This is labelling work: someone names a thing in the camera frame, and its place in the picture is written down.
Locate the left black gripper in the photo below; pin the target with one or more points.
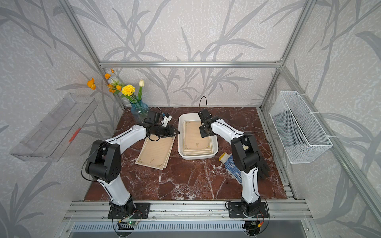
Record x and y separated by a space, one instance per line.
172 133

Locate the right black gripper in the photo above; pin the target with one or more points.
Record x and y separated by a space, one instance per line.
202 133

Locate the white plastic storage box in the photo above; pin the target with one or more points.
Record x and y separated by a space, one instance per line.
194 117

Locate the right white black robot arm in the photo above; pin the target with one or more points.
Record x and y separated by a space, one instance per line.
246 157

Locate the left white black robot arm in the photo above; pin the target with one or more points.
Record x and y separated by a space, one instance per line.
104 161

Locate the beige stationery paper stack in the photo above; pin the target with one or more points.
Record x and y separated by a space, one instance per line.
193 143

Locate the blue glass vase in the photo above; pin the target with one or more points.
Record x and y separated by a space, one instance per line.
139 111

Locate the blue dotted work glove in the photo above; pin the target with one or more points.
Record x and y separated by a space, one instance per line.
230 167

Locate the yellow orange flower bouquet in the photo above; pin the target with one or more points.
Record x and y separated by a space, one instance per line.
128 91

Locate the black yellow work glove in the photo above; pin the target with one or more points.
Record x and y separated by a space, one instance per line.
264 169

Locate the red pen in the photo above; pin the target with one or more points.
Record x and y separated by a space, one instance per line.
74 135

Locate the left circuit board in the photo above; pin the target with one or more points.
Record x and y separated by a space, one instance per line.
127 225

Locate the circuit board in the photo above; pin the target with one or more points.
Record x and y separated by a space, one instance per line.
252 226
127 225

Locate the right circuit board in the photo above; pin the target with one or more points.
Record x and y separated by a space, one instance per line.
252 226

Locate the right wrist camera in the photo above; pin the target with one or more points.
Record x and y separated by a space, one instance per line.
204 114

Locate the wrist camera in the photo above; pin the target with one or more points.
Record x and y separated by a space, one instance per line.
204 114
157 118

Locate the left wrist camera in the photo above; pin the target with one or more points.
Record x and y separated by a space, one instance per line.
157 118

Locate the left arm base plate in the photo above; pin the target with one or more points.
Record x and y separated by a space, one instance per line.
140 210

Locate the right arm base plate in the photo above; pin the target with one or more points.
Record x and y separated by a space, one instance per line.
243 210

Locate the white wire mesh basket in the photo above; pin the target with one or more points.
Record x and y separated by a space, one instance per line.
300 133

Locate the clear plastic wall shelf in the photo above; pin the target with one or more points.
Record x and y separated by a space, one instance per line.
49 140

